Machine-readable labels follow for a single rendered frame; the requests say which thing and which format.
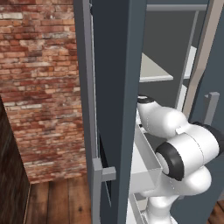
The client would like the dark grey fridge door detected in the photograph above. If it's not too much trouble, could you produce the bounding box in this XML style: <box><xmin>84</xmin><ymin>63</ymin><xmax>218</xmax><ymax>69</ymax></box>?
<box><xmin>170</xmin><ymin>0</ymin><xmax>224</xmax><ymax>224</ymax></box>
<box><xmin>73</xmin><ymin>0</ymin><xmax>148</xmax><ymax>224</ymax></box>

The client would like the white fridge shelf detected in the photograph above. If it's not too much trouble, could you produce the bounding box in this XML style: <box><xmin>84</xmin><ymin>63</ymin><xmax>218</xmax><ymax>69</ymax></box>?
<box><xmin>139</xmin><ymin>52</ymin><xmax>174</xmax><ymax>83</ymax></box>

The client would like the white fridge drawer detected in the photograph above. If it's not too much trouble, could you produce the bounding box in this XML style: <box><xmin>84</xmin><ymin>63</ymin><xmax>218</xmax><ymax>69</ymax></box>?
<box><xmin>128</xmin><ymin>123</ymin><xmax>164</xmax><ymax>194</ymax></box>

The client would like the dark grey fridge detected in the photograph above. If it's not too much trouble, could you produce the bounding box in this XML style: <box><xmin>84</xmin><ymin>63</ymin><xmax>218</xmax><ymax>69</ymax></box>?
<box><xmin>125</xmin><ymin>0</ymin><xmax>211</xmax><ymax>224</ymax></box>

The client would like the dark wooden cabinet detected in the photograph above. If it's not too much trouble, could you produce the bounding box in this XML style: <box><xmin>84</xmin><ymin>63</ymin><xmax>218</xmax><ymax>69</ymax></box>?
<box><xmin>0</xmin><ymin>97</ymin><xmax>32</xmax><ymax>224</ymax></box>

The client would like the grey fridge door handle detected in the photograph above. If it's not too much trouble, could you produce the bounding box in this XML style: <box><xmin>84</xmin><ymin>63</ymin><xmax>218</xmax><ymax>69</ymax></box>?
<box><xmin>92</xmin><ymin>157</ymin><xmax>117</xmax><ymax>224</ymax></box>
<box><xmin>203</xmin><ymin>91</ymin><xmax>221</xmax><ymax>126</ymax></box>

